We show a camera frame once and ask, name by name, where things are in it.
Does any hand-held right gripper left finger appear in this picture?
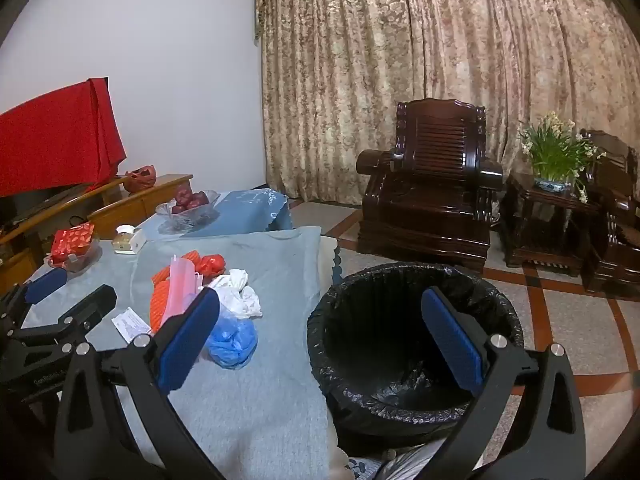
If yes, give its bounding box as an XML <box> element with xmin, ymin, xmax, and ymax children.
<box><xmin>52</xmin><ymin>287</ymin><xmax>226</xmax><ymax>480</ymax></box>

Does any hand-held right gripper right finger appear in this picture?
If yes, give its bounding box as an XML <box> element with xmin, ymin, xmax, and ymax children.
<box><xmin>420</xmin><ymin>286</ymin><xmax>587</xmax><ymax>480</ymax></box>

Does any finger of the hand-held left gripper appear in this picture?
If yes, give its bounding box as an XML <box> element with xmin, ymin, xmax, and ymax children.
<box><xmin>10</xmin><ymin>284</ymin><xmax>118</xmax><ymax>347</ymax></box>
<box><xmin>0</xmin><ymin>267</ymin><xmax>68</xmax><ymax>331</ymax></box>

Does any white paper packet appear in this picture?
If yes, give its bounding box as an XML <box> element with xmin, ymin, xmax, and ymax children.
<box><xmin>111</xmin><ymin>308</ymin><xmax>152</xmax><ymax>338</ymax></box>

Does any blue plastic bag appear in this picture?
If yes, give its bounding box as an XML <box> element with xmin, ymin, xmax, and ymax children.
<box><xmin>204</xmin><ymin>305</ymin><xmax>259</xmax><ymax>371</ymax></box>

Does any orange foam net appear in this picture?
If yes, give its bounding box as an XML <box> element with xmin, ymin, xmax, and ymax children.
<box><xmin>150</xmin><ymin>252</ymin><xmax>201</xmax><ymax>333</ymax></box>

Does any white plastic bag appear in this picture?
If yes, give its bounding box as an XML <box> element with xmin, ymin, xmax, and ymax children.
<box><xmin>207</xmin><ymin>269</ymin><xmax>263</xmax><ymax>318</ymax></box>

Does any bin with black bag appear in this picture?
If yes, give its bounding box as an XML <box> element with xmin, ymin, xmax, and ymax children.
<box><xmin>306</xmin><ymin>261</ymin><xmax>525</xmax><ymax>436</ymax></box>

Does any red plastic bag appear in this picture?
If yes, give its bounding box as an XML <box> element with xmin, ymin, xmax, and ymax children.
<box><xmin>192</xmin><ymin>254</ymin><xmax>226</xmax><ymax>278</ymax></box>

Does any red patterned packet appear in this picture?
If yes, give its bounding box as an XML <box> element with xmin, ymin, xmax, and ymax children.
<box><xmin>50</xmin><ymin>222</ymin><xmax>96</xmax><ymax>266</ymax></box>

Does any black television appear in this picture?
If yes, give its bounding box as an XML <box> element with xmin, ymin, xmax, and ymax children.
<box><xmin>0</xmin><ymin>182</ymin><xmax>96</xmax><ymax>231</ymax></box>

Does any grey blue blanket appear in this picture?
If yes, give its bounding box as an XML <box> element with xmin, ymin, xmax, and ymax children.
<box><xmin>20</xmin><ymin>226</ymin><xmax>333</xmax><ymax>480</ymax></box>

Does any glass fruit bowl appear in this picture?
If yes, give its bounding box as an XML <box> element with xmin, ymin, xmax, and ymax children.
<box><xmin>155</xmin><ymin>190</ymin><xmax>221</xmax><ymax>233</ymax></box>

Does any grey shiny clothing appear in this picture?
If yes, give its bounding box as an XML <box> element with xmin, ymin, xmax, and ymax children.
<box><xmin>375</xmin><ymin>440</ymin><xmax>451</xmax><ymax>480</ymax></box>

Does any red cloth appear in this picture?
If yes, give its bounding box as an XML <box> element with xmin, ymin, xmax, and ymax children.
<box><xmin>0</xmin><ymin>77</ymin><xmax>127</xmax><ymax>198</ymax></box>

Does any dark wooden armchair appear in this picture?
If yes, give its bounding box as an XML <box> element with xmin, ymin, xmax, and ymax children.
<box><xmin>356</xmin><ymin>99</ymin><xmax>505</xmax><ymax>273</ymax></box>
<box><xmin>580</xmin><ymin>129</ymin><xmax>640</xmax><ymax>301</ymax></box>

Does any dark wooden side table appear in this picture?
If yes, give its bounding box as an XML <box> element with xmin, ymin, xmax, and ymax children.
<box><xmin>500</xmin><ymin>172</ymin><xmax>601</xmax><ymax>276</ymax></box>

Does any potted narcissus plant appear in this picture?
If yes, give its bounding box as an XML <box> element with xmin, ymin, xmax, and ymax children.
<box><xmin>519</xmin><ymin>111</ymin><xmax>606</xmax><ymax>204</ymax></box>

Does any beige floral curtain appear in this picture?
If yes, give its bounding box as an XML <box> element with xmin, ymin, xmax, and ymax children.
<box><xmin>254</xmin><ymin>0</ymin><xmax>640</xmax><ymax>251</ymax></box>

